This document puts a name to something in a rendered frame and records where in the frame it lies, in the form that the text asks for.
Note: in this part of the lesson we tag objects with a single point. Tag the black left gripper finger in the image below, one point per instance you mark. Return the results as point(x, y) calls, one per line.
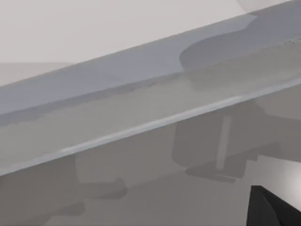
point(265, 209)

